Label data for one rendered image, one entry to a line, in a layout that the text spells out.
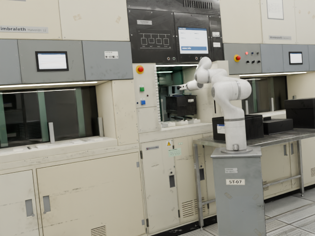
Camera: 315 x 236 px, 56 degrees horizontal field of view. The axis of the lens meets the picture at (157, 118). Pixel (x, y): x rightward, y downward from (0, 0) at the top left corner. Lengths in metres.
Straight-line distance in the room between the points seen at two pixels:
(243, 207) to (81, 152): 1.11
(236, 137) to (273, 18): 1.73
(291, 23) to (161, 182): 2.10
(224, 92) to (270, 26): 1.57
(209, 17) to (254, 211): 1.65
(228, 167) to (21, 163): 1.28
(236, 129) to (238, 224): 0.54
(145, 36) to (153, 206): 1.31
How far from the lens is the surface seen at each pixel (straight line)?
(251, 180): 1.78
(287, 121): 2.65
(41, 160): 2.10
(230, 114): 1.79
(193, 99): 2.80
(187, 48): 2.53
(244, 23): 3.00
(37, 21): 2.17
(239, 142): 1.81
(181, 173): 2.49
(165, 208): 2.48
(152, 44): 2.37
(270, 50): 3.15
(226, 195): 1.81
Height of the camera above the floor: 1.09
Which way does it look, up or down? 3 degrees down
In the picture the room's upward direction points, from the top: 5 degrees counter-clockwise
